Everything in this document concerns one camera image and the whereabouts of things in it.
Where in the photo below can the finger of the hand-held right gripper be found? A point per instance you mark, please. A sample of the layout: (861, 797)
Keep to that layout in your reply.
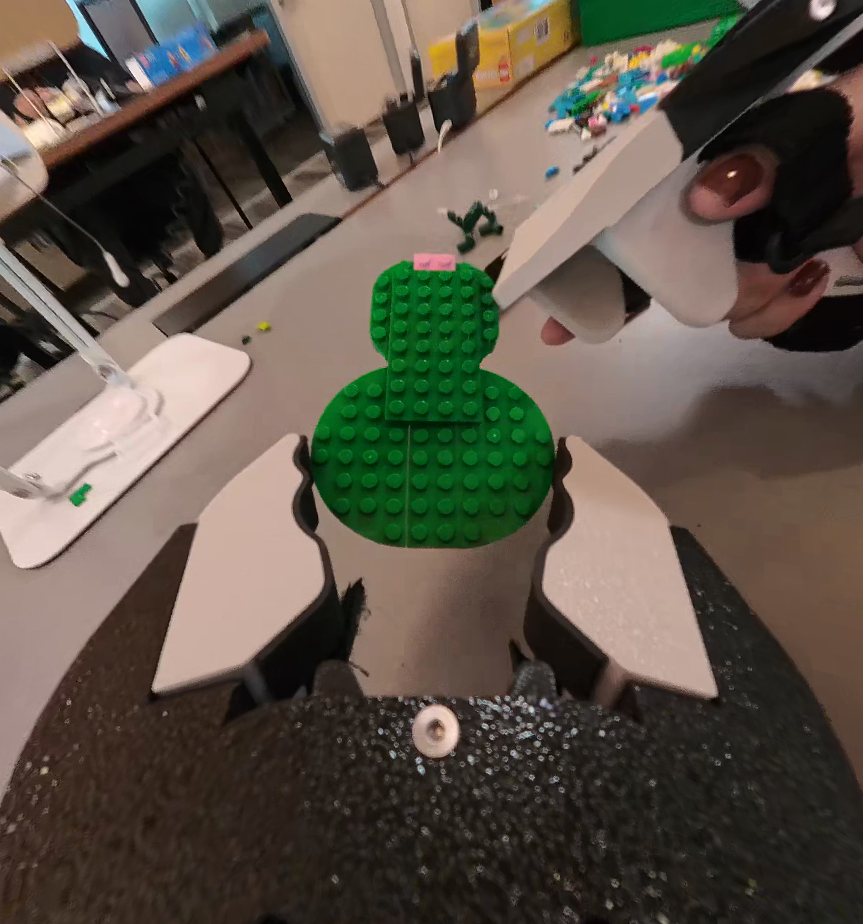
(626, 148)
(583, 238)

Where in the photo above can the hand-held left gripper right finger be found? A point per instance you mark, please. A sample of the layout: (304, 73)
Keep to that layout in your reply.
(619, 570)

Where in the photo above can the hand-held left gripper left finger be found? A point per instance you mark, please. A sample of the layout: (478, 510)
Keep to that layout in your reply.
(251, 570)

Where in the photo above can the pink lego plate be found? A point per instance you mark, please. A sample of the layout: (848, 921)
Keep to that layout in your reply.
(434, 262)

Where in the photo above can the green lego plate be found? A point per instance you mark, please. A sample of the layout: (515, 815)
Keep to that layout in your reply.
(431, 433)

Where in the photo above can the pile of lego bricks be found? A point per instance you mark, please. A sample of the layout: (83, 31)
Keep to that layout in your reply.
(619, 86)

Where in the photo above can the dark green lego figure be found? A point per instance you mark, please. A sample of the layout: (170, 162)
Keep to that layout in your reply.
(475, 224)

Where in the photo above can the yellow lego box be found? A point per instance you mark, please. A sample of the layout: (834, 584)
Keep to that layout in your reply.
(503, 50)

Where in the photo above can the blue lego box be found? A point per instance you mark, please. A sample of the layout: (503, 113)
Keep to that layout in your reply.
(168, 54)

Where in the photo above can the person's right hand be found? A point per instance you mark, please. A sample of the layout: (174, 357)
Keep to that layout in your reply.
(734, 180)

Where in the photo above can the green bin stack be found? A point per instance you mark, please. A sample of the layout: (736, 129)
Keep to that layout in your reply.
(655, 18)

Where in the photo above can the black power adapter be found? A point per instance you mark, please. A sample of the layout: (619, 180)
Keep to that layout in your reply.
(467, 47)
(452, 101)
(402, 126)

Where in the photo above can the small bright green brick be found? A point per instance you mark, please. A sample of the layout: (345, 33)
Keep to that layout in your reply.
(80, 495)

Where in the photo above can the dark power station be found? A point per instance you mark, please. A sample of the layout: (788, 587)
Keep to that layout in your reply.
(352, 159)

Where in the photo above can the wooden side table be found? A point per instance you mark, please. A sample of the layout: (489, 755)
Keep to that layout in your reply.
(150, 94)

